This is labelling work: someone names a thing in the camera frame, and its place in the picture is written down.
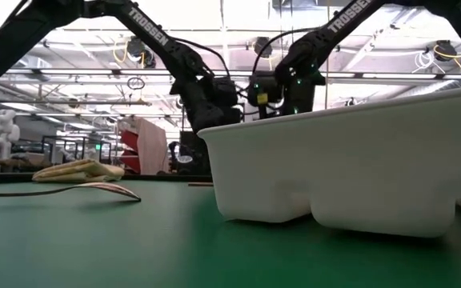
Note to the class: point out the rose gold spoon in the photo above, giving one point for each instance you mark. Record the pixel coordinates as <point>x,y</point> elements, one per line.
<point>200,184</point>
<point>114,191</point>

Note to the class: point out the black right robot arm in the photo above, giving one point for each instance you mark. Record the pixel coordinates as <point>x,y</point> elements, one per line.
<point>346,20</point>

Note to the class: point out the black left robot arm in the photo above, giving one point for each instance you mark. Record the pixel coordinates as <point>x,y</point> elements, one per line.
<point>34,24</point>

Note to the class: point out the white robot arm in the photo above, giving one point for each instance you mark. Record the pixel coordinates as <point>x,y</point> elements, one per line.
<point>2,132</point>

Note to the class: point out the black cabinet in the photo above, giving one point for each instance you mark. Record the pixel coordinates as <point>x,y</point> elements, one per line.
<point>190,140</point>

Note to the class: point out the small black ceiling reel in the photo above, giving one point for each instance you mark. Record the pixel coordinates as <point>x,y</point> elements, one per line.
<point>351,104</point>

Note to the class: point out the black round-faced device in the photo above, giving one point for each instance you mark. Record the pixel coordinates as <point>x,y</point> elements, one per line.
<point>184,159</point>

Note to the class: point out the pale pink board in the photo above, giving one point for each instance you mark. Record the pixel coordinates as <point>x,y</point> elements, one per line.
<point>152,148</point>

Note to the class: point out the red bin stack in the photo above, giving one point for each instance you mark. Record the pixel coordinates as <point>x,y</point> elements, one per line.
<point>128,140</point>

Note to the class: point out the white cutlery tray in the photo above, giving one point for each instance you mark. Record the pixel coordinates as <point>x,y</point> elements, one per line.
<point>354,168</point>

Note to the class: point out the yellow folded cloth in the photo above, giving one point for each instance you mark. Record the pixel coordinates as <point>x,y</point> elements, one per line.
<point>78,172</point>

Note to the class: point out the green table mat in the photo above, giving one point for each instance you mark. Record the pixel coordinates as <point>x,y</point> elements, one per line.
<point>230,260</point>

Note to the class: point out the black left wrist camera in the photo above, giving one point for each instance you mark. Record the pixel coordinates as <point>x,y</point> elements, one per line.
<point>224,92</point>

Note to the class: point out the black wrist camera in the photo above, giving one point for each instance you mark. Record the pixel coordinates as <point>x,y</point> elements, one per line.
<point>262,86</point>
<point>224,92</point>

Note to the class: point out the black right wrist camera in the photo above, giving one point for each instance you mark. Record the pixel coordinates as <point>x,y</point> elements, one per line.
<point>262,86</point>

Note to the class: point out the black aluminium table frame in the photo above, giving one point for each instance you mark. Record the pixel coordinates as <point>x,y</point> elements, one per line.
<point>150,177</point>

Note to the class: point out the ceiling light rail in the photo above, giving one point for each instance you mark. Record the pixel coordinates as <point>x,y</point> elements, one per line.
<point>74,72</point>

